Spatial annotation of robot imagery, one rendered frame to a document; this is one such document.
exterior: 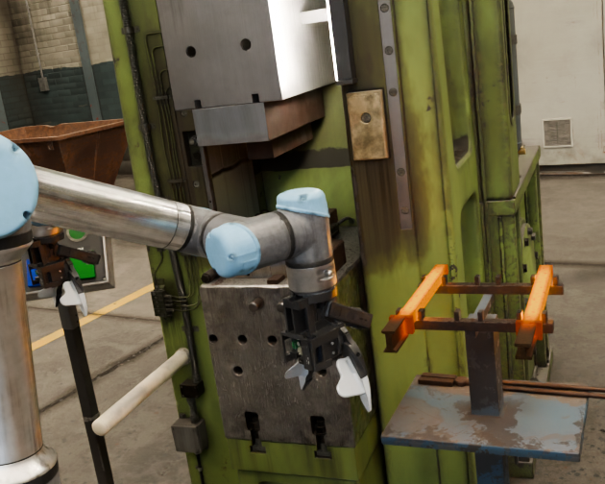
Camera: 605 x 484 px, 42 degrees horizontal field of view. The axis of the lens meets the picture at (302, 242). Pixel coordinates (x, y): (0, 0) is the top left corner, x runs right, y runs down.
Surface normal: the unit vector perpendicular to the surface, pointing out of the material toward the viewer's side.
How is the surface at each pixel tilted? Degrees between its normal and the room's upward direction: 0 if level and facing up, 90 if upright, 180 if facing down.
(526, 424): 0
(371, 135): 90
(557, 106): 90
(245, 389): 90
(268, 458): 90
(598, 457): 0
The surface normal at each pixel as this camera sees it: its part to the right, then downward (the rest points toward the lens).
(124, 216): 0.57, 0.22
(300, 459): -0.36, 0.29
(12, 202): 0.58, 0.00
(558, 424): -0.13, -0.96
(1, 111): 0.85, 0.03
